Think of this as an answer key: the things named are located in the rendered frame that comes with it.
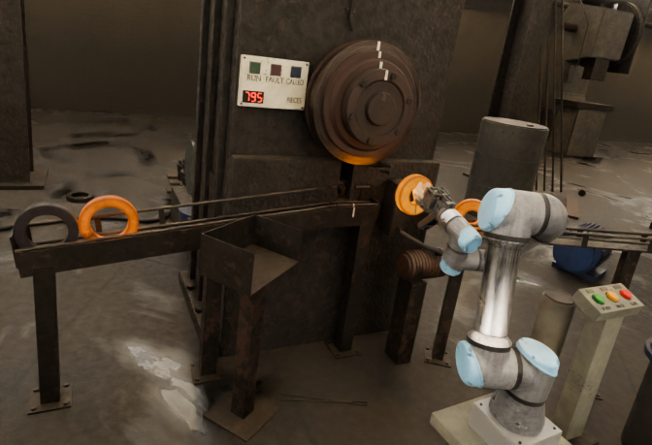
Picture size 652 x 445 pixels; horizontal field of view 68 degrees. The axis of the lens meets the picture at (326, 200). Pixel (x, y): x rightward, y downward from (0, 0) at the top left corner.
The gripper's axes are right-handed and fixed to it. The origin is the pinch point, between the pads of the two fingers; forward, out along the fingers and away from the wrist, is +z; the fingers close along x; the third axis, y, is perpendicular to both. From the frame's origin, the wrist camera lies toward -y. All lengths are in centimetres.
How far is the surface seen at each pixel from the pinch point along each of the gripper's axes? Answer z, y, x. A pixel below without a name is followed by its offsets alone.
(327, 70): 30, 31, 33
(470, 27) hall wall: 640, -46, -545
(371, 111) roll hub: 17.9, 21.8, 17.8
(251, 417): -29, -79, 57
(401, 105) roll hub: 20.4, 24.6, 4.2
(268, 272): -16, -22, 58
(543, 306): -41, -26, -46
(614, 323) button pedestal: -60, -17, -56
